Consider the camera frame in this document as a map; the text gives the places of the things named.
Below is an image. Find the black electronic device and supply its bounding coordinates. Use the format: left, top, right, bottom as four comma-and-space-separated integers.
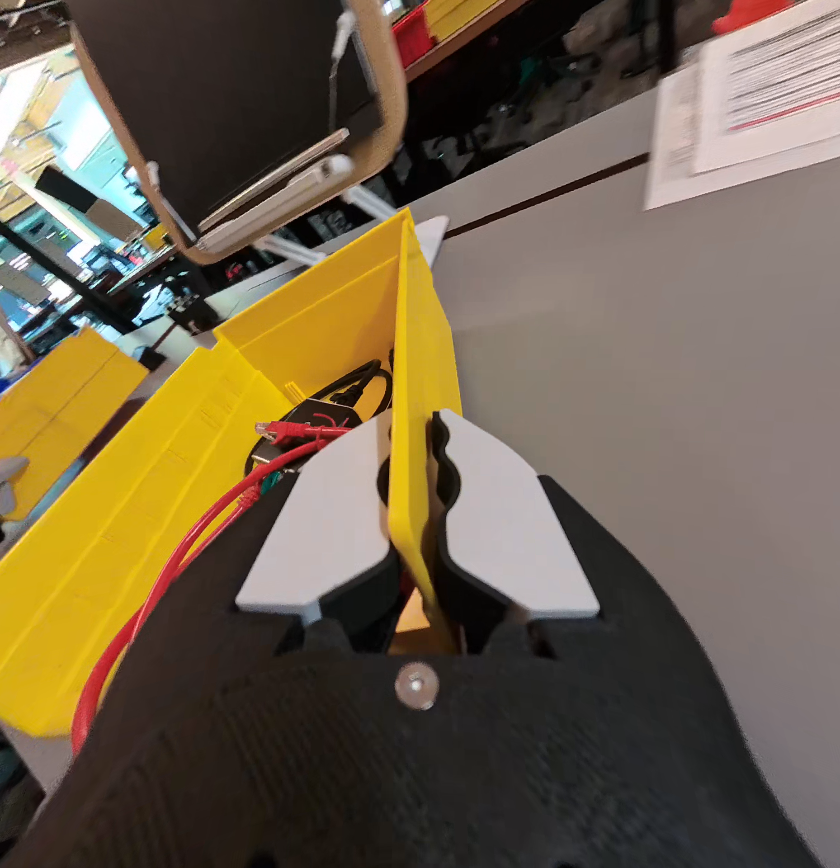
168, 297, 215, 338

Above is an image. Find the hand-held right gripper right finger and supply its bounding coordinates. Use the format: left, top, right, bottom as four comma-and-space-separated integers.
430, 408, 602, 655

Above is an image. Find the white metal stand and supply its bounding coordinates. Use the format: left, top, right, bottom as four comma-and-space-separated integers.
145, 10, 453, 270

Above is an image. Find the red network cable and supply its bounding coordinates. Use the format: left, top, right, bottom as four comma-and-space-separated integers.
71, 419, 354, 758

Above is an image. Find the red plastic bin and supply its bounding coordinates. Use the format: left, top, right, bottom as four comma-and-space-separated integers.
392, 3, 436, 66

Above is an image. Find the yellow plastic bin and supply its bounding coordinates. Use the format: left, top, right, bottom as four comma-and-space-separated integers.
0, 207, 463, 738
0, 325, 151, 521

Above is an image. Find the black pole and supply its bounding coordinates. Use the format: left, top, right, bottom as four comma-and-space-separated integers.
0, 212, 134, 335

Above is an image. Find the wooden board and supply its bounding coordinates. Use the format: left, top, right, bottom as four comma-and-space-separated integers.
67, 0, 412, 268

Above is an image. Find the black network cable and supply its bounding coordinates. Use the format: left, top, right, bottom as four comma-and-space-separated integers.
308, 349, 395, 426

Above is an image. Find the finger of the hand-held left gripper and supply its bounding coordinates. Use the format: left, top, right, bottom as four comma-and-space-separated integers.
0, 456, 31, 522

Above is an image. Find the white paper sheet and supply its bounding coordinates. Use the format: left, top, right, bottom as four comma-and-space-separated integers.
642, 7, 840, 212

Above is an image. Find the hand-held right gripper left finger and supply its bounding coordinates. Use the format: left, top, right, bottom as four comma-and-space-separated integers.
235, 409, 402, 635

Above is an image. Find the small yellow bin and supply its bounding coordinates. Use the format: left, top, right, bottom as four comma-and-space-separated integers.
425, 0, 504, 43

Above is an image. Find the black network splitter box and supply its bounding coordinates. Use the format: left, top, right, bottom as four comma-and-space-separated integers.
247, 400, 361, 477

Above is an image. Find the black panel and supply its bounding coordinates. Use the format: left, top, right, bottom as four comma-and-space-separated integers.
66, 0, 385, 226

